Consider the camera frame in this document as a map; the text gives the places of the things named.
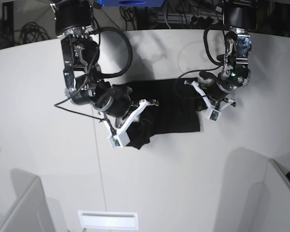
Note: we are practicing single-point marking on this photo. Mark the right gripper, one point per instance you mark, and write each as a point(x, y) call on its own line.
point(116, 102)

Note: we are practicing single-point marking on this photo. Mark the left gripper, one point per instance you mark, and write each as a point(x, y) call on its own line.
point(219, 96)

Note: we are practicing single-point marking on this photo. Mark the black T-shirt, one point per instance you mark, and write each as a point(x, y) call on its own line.
point(176, 112)

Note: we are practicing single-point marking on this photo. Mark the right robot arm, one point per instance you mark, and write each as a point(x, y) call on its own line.
point(85, 83)

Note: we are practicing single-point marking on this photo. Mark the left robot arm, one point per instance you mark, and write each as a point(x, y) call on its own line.
point(239, 17)

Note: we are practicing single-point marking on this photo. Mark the white power strip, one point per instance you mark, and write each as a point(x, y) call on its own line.
point(177, 18)

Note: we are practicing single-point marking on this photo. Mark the blue box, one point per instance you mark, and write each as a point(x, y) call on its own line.
point(136, 3)

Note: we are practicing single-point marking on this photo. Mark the white partition panel right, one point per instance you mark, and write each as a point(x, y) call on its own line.
point(267, 207)

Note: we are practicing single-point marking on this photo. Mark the white partition panel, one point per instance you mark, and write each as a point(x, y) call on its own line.
point(32, 211)
point(267, 207)

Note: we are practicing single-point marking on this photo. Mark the white partition panel left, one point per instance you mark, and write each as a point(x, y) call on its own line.
point(32, 211)

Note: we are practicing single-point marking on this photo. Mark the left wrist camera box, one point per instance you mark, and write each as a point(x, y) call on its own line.
point(213, 114)

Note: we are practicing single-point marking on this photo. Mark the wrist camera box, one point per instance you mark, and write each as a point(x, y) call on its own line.
point(213, 114)
point(120, 140)

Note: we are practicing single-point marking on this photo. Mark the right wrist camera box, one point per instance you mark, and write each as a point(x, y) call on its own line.
point(120, 140)

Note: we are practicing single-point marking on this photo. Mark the white table cable slot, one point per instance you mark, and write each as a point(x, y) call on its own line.
point(109, 220)

